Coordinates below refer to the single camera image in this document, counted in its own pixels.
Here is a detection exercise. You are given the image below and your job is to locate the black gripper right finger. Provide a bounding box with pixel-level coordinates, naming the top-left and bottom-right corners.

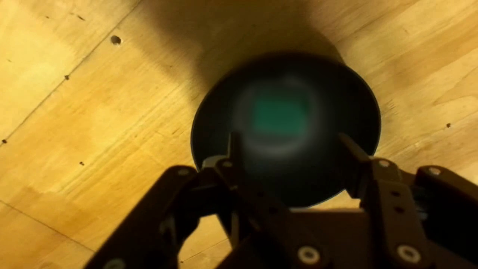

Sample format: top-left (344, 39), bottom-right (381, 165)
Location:
top-left (337, 132), bottom-right (478, 269)

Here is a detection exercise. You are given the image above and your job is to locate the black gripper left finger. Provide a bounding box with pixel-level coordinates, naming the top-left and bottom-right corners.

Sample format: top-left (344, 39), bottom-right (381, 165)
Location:
top-left (84, 130), bottom-right (337, 269)

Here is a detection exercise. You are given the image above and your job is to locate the green block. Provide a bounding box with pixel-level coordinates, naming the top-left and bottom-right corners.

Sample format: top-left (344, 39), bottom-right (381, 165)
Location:
top-left (253, 81), bottom-right (313, 138)

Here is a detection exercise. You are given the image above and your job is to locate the black bowl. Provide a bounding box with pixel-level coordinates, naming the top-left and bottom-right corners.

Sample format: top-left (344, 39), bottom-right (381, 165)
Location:
top-left (190, 53), bottom-right (384, 210)

